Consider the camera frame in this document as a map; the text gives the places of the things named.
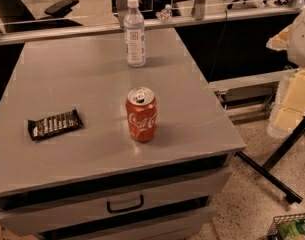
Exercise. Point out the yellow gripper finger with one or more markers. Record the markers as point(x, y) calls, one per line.
point(279, 41)
point(289, 106)

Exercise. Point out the clear blue plastic water bottle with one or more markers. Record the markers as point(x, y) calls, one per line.
point(134, 35)

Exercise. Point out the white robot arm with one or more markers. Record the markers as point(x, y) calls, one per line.
point(296, 42)

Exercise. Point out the small clear bottle behind glass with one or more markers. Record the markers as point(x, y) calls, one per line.
point(165, 15)

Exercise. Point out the red coke can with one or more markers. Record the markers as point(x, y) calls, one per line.
point(141, 107)

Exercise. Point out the black metal floor stand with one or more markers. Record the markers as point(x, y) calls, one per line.
point(264, 170)

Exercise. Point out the grey top drawer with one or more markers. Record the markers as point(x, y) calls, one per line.
point(92, 207)

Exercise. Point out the grey drawer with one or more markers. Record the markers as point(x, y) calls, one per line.
point(92, 207)
point(171, 222)

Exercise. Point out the green snack bag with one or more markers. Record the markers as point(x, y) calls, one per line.
point(292, 230)

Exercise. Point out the grey bottom drawer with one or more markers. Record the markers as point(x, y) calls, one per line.
point(171, 222)

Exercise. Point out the black chocolate bar wrapper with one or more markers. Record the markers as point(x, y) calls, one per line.
point(54, 125)

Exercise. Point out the black office chair left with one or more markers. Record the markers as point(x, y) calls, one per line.
point(17, 16)

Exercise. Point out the wire basket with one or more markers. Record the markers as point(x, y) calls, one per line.
point(273, 233)

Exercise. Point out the black drawer handle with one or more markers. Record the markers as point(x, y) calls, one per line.
point(123, 206)

